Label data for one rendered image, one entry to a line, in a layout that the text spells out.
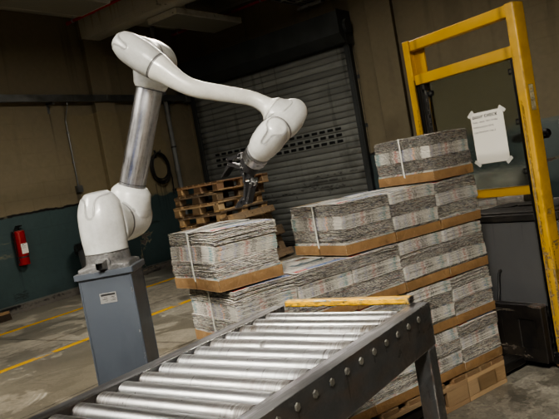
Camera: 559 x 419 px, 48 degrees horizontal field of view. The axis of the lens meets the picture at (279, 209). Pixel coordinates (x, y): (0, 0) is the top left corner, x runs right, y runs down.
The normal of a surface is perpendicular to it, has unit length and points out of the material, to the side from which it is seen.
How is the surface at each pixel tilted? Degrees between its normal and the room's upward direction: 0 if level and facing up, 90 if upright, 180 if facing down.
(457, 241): 90
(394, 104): 90
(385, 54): 90
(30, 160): 90
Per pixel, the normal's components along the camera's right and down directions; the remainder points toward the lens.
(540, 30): -0.58, 0.15
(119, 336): 0.01, 0.05
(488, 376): 0.56, -0.06
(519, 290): -0.81, 0.18
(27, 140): 0.80, -0.11
